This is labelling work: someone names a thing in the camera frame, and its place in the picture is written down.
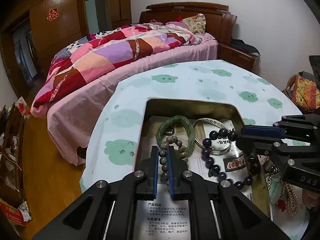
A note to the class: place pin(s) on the dark clothes on nightstand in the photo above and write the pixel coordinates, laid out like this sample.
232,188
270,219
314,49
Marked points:
246,48

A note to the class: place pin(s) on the wooden bed with pink sheet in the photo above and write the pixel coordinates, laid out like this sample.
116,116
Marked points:
71,120

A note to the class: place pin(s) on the person's right hand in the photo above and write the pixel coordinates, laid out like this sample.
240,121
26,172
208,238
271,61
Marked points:
310,199

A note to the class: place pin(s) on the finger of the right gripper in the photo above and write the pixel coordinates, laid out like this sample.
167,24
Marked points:
258,145
262,131

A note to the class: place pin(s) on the patchwork quilt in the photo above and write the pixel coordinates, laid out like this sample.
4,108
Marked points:
96,55

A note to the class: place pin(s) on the silver bangle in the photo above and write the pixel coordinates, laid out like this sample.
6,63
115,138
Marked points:
207,128

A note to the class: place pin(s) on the dark wooden wardrobe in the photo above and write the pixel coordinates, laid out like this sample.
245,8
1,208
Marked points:
48,37

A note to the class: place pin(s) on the green jade bangle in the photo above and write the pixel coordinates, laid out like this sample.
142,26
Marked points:
181,126

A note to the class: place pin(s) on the orange floral cushion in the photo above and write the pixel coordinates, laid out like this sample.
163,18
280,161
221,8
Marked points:
306,94

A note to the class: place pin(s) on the green cloud print tablecloth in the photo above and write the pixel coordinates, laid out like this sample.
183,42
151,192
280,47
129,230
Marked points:
126,128

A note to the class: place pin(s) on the wooden nightstand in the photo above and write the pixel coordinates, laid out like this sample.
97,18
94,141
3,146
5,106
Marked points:
234,56

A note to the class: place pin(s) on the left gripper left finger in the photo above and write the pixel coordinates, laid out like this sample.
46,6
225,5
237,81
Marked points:
106,210

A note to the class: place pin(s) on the red double happiness sticker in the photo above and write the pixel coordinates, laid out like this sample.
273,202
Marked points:
53,14

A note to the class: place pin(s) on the red string charm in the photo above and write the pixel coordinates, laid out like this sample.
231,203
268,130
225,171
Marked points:
281,204

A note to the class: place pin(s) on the cluttered low wooden shelf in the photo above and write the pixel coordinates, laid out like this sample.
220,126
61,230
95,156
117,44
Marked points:
12,132

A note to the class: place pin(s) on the wicker chair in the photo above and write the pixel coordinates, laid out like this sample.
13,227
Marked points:
288,91

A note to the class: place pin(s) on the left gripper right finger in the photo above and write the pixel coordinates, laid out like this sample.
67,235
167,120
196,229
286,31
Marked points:
217,210

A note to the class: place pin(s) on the red cardboard box on floor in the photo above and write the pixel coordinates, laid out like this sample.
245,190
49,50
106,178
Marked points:
13,215

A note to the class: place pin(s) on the pink metal tin box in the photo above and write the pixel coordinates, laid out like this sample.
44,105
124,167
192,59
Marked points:
205,185

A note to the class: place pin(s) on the floral pillow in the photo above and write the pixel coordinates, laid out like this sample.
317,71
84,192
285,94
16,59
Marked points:
196,24

